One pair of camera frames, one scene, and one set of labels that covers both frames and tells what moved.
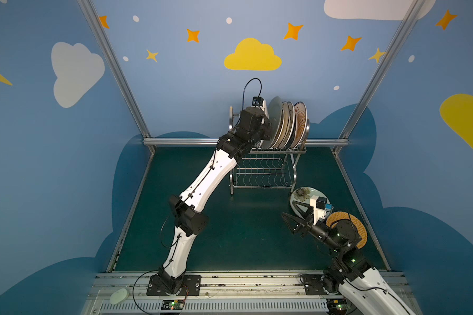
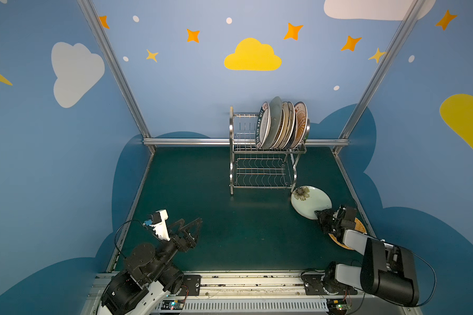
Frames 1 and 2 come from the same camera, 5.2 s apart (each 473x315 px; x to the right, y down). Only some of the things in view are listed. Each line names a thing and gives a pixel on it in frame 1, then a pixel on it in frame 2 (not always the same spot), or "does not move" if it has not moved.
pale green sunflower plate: (302, 194) does not move
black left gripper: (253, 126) -> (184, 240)
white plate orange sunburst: (301, 112) does not move
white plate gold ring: (292, 125) does not move
